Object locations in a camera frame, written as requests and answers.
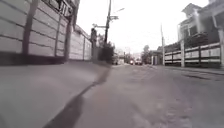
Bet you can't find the dark bush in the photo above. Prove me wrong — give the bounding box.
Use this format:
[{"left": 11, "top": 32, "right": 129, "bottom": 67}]
[{"left": 98, "top": 41, "right": 116, "bottom": 64}]

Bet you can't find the slim pale pole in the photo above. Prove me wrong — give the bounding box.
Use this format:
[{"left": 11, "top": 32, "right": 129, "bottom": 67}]
[{"left": 160, "top": 23, "right": 166, "bottom": 66}]

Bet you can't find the house with white railing fence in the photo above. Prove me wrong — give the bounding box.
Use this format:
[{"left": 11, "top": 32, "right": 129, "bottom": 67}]
[{"left": 162, "top": 0, "right": 224, "bottom": 69}]

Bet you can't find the distant vehicle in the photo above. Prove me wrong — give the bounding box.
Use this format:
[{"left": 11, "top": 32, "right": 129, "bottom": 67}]
[{"left": 129, "top": 57, "right": 144, "bottom": 66}]

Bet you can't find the tall utility pole with arms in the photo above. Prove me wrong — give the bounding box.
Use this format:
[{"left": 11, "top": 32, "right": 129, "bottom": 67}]
[{"left": 92, "top": 0, "right": 126, "bottom": 46}]

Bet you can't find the grey concrete roadside strip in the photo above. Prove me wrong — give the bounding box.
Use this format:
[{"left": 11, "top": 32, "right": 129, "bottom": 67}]
[{"left": 0, "top": 61, "right": 113, "bottom": 128}]

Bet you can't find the grey asphalt road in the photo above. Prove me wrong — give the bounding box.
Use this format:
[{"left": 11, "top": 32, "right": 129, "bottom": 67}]
[{"left": 71, "top": 63, "right": 224, "bottom": 128}]

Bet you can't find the pale panelled concrete wall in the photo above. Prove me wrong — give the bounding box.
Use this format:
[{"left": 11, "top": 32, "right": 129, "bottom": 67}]
[{"left": 0, "top": 0, "right": 94, "bottom": 66}]

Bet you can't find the raised kerb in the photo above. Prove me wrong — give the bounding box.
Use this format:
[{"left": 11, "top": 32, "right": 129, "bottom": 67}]
[{"left": 156, "top": 64, "right": 224, "bottom": 76}]

